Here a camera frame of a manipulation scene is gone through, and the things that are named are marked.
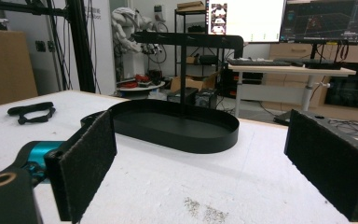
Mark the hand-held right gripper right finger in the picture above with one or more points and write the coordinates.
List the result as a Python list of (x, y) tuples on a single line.
[(329, 161)]

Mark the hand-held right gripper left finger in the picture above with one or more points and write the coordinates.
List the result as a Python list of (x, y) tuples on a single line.
[(87, 161)]

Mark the black stand with oval tray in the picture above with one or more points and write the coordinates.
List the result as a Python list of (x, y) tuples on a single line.
[(174, 130)]

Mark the round white table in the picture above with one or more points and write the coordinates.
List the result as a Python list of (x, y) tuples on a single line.
[(143, 87)]

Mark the light wooden desk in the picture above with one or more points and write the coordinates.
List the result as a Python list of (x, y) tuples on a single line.
[(292, 70)]

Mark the red item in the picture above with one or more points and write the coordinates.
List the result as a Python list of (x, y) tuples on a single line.
[(141, 78)]

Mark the black keyboard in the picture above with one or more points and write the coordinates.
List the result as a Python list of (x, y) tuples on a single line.
[(258, 62)]

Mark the brown cardboard board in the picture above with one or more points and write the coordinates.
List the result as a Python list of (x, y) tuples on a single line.
[(3, 68)]

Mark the open cardboard box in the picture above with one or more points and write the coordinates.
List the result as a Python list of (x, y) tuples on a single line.
[(192, 83)]

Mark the black box on floor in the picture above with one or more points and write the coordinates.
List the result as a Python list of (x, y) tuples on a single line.
[(206, 97)]

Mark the white robot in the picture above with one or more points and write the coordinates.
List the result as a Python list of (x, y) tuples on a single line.
[(124, 28)]

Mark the monitor with dark screen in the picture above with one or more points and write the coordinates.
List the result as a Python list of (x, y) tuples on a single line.
[(323, 18)]

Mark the black shelf rack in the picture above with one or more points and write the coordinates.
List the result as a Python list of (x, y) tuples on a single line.
[(180, 37)]

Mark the monitor with white screen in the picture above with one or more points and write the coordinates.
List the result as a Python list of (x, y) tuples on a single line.
[(254, 18)]

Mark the cardboard boxes on rack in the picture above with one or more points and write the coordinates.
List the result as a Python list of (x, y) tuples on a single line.
[(191, 5)]

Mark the black metal frame stand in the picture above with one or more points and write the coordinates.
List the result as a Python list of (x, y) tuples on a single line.
[(80, 46)]

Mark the black wall sockets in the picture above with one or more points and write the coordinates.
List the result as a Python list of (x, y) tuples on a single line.
[(44, 46)]

